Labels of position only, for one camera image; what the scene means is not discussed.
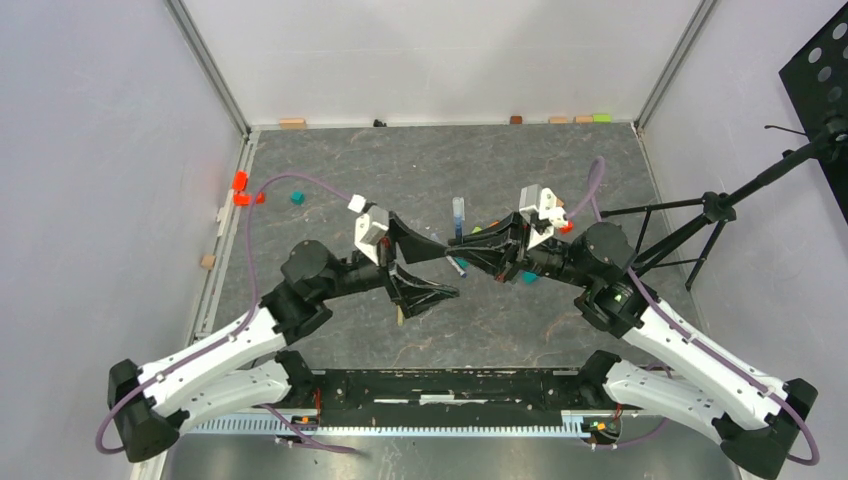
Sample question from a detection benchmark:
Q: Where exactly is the tan block back left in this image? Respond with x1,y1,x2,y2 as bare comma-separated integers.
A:
278,118,307,130

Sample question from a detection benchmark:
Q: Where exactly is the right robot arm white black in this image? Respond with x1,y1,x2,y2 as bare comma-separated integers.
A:
448,215,818,479

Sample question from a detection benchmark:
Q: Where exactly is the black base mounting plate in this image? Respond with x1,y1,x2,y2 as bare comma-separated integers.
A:
274,368,617,428

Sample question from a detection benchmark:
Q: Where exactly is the blue white pen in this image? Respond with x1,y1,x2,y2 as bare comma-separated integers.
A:
430,232,467,278

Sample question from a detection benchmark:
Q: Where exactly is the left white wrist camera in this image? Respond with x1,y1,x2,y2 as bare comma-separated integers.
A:
347,194,390,265

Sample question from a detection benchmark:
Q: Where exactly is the red curved block left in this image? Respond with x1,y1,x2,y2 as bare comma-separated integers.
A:
232,192,266,207

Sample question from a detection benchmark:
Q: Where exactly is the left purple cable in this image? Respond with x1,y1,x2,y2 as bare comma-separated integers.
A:
95,172,356,456

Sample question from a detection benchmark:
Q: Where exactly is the toothed aluminium rail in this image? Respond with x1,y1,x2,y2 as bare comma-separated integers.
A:
189,412,617,439

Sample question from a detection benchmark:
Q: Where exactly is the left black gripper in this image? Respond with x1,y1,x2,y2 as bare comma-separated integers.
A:
317,211,460,316

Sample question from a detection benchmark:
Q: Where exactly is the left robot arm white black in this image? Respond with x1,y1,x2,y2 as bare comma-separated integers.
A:
96,207,459,463

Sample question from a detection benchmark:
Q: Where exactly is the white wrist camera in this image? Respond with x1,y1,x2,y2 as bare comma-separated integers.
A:
347,194,390,265
518,184,571,250

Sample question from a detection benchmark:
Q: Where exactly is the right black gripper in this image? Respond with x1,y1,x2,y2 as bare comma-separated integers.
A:
447,209,595,288

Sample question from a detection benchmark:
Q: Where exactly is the dark blue pen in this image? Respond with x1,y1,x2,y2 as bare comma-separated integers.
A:
452,196,465,241

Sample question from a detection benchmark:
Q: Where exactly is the black tripod stand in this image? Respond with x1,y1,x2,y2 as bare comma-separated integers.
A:
601,115,847,291

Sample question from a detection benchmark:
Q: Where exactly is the red block upper left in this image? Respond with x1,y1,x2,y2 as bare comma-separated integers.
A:
231,170,249,192

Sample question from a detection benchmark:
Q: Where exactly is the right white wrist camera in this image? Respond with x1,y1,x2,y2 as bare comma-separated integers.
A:
518,184,571,250

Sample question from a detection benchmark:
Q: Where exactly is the black perforated panel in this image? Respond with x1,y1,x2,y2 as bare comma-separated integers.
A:
779,5,847,216

